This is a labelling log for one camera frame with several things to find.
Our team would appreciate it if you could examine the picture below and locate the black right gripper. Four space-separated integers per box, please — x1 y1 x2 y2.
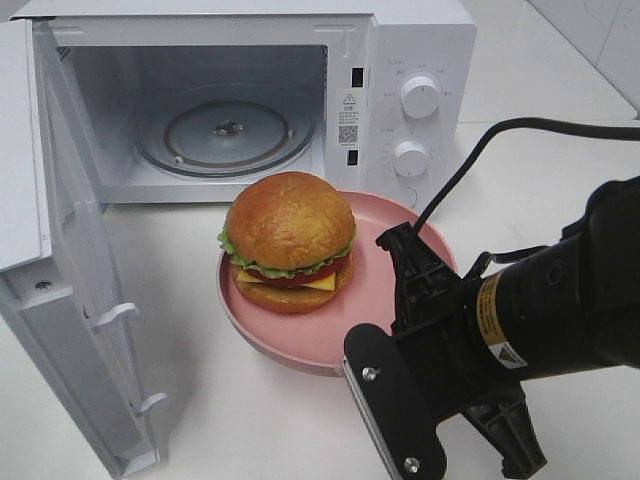
376 222 547 479

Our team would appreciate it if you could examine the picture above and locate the pink round plate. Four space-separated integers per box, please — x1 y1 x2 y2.
215 190 458 377

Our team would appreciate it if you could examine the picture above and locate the round white door release button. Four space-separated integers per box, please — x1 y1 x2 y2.
403 187 417 208

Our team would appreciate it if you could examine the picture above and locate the burger with lettuce and cheese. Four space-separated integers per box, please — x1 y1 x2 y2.
218 172 356 314

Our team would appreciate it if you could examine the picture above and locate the white microwave door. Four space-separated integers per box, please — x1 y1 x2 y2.
1 19 163 479

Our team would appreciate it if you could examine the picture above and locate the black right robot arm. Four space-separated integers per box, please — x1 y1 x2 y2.
377 178 639 479

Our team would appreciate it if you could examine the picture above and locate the lower white microwave knob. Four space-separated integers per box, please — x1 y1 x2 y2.
392 140 430 178

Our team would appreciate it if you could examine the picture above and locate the white microwave knob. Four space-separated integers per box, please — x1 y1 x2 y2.
400 75 441 119
392 140 430 178

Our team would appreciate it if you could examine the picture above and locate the upper white microwave knob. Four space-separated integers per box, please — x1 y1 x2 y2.
400 75 441 119

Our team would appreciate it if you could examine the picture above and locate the white warning label sticker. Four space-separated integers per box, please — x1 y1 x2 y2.
335 88 365 147

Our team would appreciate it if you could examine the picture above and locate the glass microwave turntable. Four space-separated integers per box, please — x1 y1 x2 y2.
135 84 320 178

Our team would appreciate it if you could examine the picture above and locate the white microwave oven body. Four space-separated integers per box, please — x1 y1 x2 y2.
9 1 476 209

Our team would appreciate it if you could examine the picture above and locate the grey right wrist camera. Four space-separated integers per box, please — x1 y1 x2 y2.
342 324 447 479

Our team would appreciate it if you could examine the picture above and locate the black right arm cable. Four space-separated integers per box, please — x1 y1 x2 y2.
411 116 640 236

